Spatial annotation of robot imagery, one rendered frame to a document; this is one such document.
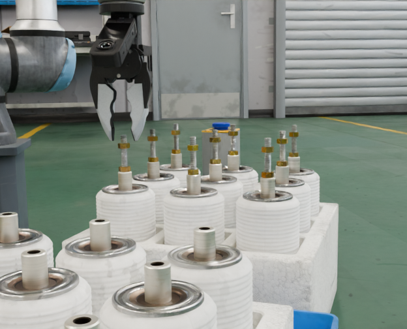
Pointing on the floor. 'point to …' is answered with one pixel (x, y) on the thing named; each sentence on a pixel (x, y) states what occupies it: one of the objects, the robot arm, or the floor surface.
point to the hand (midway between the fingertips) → (122, 132)
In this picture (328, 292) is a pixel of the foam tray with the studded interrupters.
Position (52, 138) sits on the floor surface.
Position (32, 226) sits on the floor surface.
